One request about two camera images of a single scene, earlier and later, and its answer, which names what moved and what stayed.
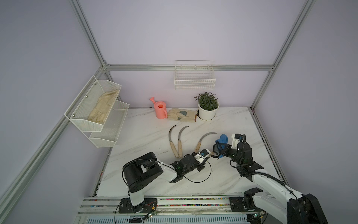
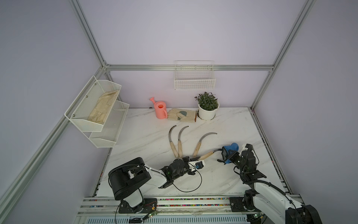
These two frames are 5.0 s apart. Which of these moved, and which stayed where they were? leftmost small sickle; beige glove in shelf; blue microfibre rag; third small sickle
Moved: blue microfibre rag
Stayed: third small sickle; beige glove in shelf; leftmost small sickle
